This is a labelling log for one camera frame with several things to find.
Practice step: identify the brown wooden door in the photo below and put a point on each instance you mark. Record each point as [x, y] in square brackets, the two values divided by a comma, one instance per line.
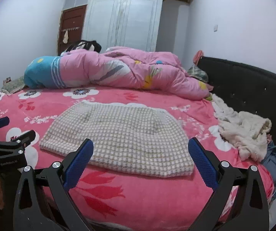
[71, 26]

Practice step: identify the orange cloth on headboard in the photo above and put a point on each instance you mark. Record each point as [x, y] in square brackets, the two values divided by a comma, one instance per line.
[197, 57]

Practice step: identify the white wardrobe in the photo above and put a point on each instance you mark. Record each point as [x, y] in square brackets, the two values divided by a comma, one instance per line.
[129, 23]

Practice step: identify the green patterned mat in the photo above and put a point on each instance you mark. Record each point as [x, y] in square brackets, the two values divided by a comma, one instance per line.
[10, 86]

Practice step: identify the pink and blue duvet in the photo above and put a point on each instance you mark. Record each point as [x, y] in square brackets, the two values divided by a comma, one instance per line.
[119, 67]

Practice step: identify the pink floral bed blanket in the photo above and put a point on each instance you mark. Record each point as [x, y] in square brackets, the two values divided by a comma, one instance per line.
[128, 201]

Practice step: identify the black tufted headboard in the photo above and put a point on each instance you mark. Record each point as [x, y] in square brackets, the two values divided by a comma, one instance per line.
[243, 87]

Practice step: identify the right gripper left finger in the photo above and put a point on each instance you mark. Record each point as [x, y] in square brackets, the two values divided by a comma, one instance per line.
[30, 208]

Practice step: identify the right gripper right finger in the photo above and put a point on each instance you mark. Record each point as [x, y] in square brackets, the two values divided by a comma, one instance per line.
[250, 208]

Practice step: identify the grey blue garment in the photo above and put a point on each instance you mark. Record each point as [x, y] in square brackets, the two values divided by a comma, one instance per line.
[270, 164]

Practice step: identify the black bag behind duvet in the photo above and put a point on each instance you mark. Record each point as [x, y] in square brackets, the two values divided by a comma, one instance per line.
[84, 44]

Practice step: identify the beige white houndstooth coat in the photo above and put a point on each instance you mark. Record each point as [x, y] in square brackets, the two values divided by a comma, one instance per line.
[127, 138]

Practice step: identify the cream fluffy garment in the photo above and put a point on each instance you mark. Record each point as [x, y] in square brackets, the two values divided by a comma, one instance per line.
[245, 131]

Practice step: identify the green patterned pillow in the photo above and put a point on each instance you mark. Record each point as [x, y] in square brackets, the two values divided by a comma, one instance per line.
[198, 74]

